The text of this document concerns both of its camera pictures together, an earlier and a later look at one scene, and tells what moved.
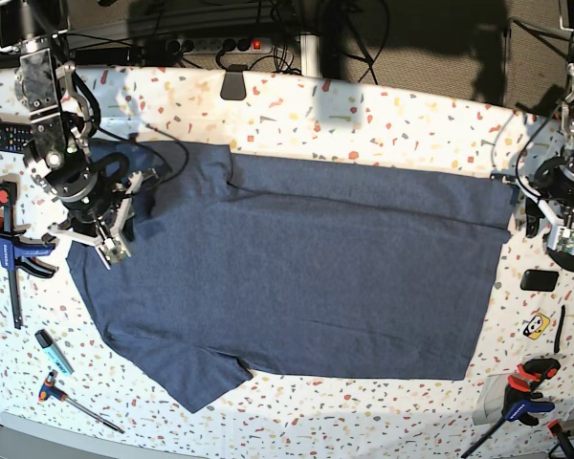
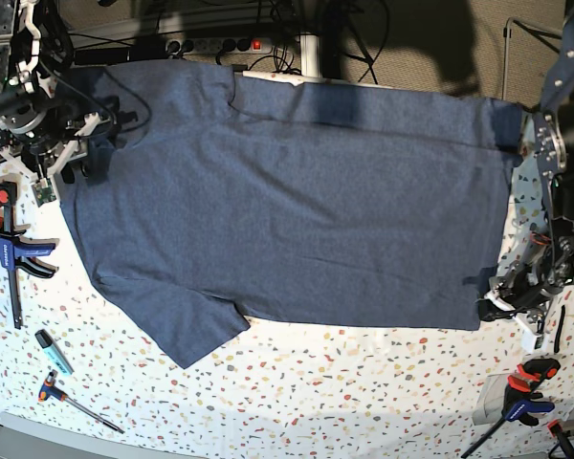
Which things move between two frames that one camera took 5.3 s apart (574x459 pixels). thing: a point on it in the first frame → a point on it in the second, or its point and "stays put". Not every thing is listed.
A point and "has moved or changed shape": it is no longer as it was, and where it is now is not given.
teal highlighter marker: (45, 340) stays put
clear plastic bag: (490, 405) stays put
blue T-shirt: (241, 266) has moved or changed shape
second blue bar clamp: (522, 401) stays put
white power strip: (218, 46) stays put
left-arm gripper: (565, 229) → (517, 293)
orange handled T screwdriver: (49, 390) stays put
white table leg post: (310, 60) stays put
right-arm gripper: (102, 212) → (86, 153)
